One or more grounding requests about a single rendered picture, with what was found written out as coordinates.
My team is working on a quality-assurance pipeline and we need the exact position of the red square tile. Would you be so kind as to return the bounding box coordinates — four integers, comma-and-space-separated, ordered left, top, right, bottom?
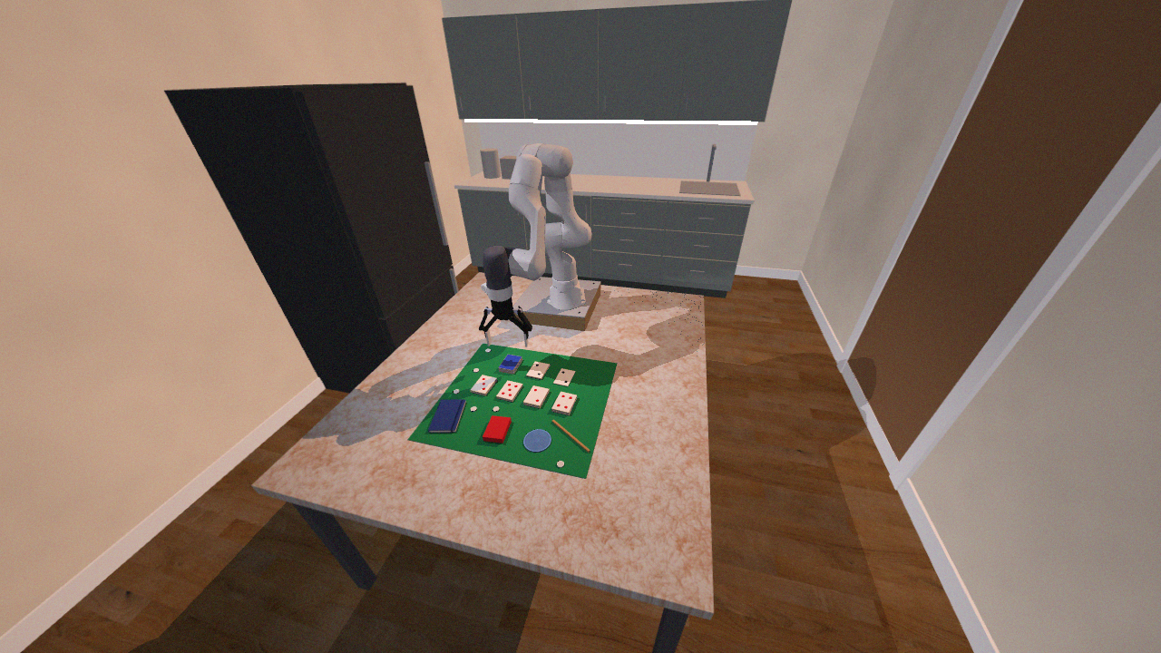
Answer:
483, 415, 512, 443

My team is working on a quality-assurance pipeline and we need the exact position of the blue flat disc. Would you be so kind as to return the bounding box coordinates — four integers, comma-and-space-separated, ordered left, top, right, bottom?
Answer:
522, 429, 551, 453

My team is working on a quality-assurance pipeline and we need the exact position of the beige playing card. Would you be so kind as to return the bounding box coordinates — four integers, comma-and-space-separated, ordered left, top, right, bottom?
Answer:
527, 361, 550, 379

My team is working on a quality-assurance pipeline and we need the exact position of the cream playing card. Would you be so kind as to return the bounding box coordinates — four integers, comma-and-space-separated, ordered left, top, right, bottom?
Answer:
496, 381, 522, 400
551, 392, 577, 412
522, 385, 549, 406

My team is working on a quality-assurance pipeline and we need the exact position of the white playing card with red pips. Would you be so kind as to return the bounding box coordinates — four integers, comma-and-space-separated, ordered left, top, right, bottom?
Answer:
470, 375, 497, 394

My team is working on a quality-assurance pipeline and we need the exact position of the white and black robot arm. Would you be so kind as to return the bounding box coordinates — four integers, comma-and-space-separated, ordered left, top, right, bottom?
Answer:
481, 143, 591, 310

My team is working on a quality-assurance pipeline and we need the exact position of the thin brown wooden stick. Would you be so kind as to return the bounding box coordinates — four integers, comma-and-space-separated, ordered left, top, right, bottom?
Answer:
551, 419, 590, 453

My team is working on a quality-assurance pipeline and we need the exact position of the beige card with black dots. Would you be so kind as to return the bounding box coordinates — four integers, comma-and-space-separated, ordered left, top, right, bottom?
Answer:
553, 368, 576, 386

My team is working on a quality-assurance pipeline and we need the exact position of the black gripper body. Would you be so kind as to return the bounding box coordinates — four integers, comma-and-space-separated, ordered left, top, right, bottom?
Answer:
491, 297, 514, 320

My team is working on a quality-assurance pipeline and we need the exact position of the green felt mat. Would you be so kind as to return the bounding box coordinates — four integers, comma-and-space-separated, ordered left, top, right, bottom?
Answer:
408, 344, 616, 479

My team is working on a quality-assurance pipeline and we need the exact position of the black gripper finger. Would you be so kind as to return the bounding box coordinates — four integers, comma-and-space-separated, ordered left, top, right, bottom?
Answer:
479, 307, 502, 346
504, 307, 532, 347

